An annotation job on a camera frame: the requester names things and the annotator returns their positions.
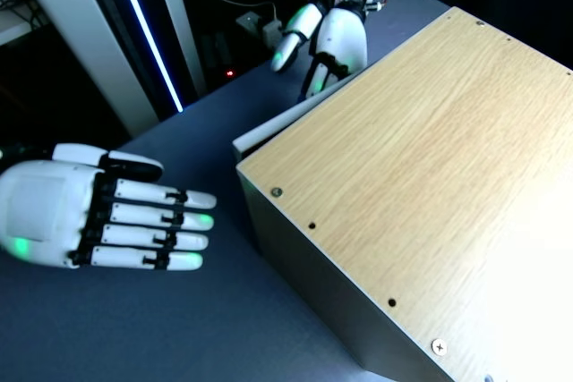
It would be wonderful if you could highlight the black power strip, red light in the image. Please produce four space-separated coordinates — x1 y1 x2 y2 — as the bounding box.
198 30 239 82

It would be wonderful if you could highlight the white shelf board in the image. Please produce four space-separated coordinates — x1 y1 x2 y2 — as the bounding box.
0 9 38 46

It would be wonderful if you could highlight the light wood cabinet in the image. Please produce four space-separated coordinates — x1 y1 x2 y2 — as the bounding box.
235 5 573 382

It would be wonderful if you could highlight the grey plug block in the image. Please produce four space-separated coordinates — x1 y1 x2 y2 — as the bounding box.
235 11 266 37

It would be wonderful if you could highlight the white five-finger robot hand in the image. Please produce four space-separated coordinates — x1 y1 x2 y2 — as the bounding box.
269 1 370 105
0 143 218 273

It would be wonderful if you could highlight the white power adapter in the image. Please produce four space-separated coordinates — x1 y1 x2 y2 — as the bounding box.
261 18 284 48

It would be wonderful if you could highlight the cabinet door with white edge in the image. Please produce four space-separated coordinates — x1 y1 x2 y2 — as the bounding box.
231 69 357 162

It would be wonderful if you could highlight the wide white frame post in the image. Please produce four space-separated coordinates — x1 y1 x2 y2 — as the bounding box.
6 0 161 138

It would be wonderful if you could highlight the narrow white frame post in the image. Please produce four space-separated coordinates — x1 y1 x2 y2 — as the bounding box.
150 0 210 98

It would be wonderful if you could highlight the grey table cloth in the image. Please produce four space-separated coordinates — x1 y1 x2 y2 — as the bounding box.
0 0 452 382

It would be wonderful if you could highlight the bright LED light strip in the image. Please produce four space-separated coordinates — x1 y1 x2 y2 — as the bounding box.
109 0 185 114

